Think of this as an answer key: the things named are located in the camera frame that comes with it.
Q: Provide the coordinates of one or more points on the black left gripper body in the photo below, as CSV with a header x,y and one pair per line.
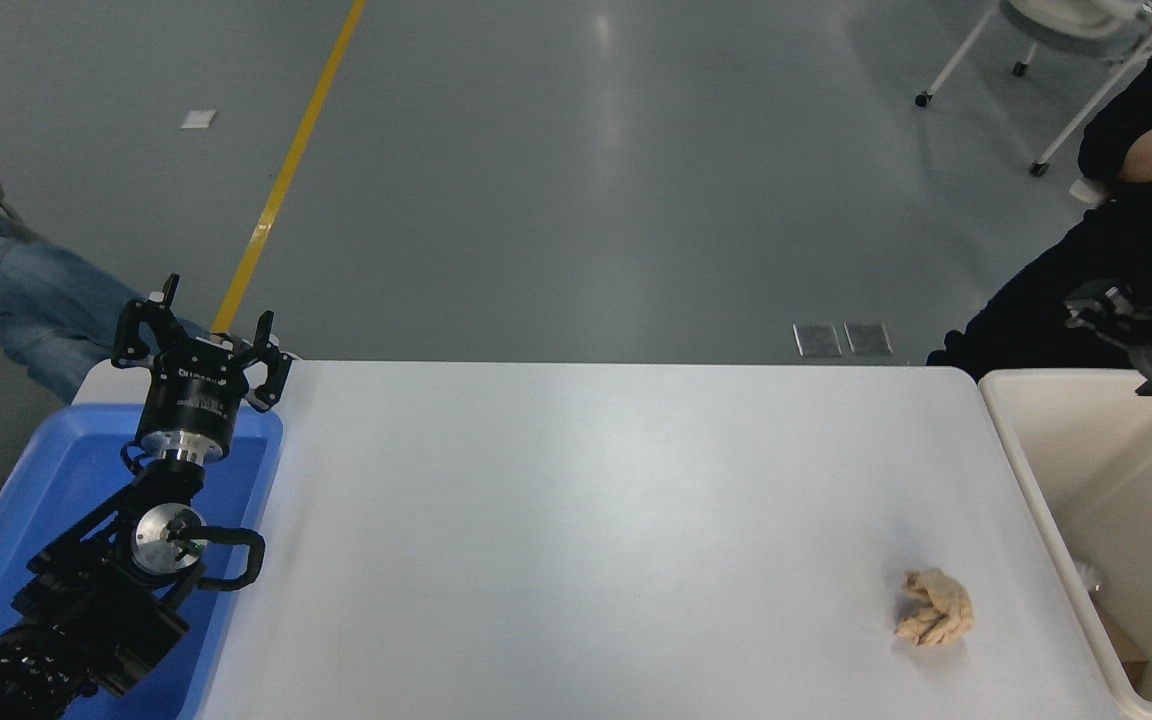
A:
x,y
186,403

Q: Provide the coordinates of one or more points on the silver foil tray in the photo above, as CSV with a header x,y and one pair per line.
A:
x,y
1088,578

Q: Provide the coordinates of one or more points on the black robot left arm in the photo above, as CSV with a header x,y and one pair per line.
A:
x,y
86,600

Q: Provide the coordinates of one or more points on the metal floor plate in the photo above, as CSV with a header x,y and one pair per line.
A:
x,y
817,340
868,338

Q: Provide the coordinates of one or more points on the standing person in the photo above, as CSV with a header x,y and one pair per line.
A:
x,y
1066,300

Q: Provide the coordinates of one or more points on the seated person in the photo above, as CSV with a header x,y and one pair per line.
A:
x,y
26,300

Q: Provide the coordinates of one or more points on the blue plastic tray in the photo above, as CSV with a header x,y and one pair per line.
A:
x,y
66,480

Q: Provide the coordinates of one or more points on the large pale plastic bin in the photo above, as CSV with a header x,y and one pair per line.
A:
x,y
1096,480

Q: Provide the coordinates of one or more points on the white wheeled chair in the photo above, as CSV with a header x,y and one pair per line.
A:
x,y
1076,25

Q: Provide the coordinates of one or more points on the crumpled tan paper ball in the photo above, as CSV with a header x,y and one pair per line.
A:
x,y
936,610

